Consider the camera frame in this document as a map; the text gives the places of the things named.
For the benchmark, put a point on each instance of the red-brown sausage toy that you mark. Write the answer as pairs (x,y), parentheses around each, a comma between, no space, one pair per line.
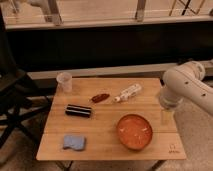
(100,97)

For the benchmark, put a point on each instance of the black office chair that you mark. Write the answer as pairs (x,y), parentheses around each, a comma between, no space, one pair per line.
(12,100)

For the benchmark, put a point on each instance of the wooden folding table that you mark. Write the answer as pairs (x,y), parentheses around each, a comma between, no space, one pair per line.
(100,128)

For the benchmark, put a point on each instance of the clear plastic cup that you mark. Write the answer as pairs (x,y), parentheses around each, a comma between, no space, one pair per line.
(64,80)

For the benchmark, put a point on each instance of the white plastic bottle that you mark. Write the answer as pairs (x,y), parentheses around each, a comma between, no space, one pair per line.
(128,93)

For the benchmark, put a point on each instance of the translucent yellowish pusher tool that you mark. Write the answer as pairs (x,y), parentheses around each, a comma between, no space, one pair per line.
(166,116)

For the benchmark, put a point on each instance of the blue sponge cloth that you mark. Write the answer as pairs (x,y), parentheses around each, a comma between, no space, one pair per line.
(76,143)

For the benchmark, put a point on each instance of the black whiteboard eraser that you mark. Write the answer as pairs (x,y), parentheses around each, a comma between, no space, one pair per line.
(76,110)

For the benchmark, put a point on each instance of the orange bowl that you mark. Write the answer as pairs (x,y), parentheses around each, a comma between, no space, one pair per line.
(134,132)

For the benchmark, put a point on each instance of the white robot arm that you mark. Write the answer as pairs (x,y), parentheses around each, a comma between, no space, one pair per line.
(185,82)

